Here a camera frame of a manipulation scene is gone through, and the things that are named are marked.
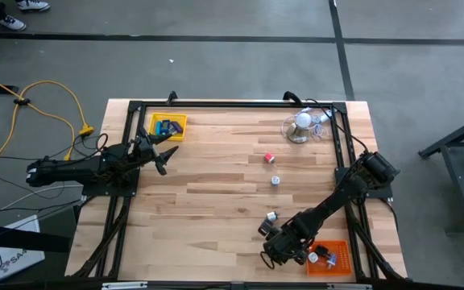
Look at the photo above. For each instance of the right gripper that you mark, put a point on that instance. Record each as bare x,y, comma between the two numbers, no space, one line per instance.
286,249

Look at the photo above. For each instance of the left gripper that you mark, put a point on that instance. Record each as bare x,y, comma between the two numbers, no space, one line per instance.
143,153

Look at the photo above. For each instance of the bright blue staple box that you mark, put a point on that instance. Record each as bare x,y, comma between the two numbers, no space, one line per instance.
165,124

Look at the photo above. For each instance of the white silver charger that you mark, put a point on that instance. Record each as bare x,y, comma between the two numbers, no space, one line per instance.
272,216

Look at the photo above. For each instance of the red and white charger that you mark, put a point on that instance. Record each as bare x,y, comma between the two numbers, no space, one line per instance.
269,158

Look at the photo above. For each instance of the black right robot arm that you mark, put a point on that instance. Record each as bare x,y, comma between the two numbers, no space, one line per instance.
336,197

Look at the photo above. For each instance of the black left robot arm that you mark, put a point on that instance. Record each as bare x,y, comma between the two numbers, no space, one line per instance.
71,171

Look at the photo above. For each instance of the yellow plastic basket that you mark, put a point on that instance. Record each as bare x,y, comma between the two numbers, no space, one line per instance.
181,137

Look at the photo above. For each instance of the orange plastic basket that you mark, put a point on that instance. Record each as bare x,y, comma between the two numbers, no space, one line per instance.
342,268

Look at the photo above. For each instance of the silver aluminium bar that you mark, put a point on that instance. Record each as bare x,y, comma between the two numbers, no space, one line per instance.
123,285
349,287

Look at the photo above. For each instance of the white globe table lamp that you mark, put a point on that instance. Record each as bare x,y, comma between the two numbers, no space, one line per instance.
303,119

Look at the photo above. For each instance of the dark desk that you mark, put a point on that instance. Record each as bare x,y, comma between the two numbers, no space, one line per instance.
14,237

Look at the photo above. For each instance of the white printed sign board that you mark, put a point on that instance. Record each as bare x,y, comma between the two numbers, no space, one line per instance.
18,249

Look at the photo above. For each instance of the person's shoe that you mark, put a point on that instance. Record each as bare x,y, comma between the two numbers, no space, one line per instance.
13,24
34,5

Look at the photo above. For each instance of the black metal stand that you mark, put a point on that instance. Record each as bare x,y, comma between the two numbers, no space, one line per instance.
457,161

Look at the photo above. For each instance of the small black frame clamp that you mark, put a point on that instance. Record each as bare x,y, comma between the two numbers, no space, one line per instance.
172,96

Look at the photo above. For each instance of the black metal table frame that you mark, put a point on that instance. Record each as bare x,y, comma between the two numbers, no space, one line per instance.
236,104

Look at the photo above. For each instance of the black curved frame clamp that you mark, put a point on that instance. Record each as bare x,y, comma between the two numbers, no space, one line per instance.
292,96

